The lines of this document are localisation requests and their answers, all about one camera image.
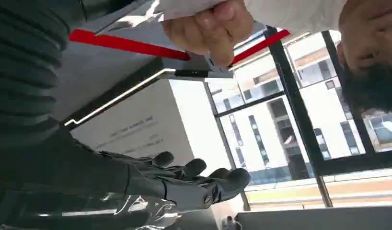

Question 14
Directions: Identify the person's hand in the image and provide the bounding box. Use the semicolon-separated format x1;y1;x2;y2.
161;0;254;68

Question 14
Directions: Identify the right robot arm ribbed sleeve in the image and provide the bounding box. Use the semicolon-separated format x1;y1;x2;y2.
0;0;89;150

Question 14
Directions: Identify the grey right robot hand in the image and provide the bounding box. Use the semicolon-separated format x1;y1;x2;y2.
0;125;252;230

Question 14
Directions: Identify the black window frame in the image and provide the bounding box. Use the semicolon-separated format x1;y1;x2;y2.
203;26;392;211

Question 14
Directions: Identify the person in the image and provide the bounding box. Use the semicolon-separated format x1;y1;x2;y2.
153;0;392;112

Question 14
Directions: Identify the red ceiling stripe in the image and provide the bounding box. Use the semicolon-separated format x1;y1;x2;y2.
69;29;291;66

